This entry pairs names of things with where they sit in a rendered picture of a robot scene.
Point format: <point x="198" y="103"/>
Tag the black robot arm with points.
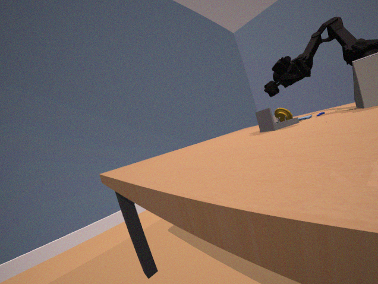
<point x="353" y="49"/>

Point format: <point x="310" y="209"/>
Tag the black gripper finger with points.
<point x="292" y="74"/>
<point x="270" y="89"/>

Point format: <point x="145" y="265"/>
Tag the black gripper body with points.
<point x="303" y="69"/>

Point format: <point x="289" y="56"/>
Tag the yellow plate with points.
<point x="281" y="112"/>

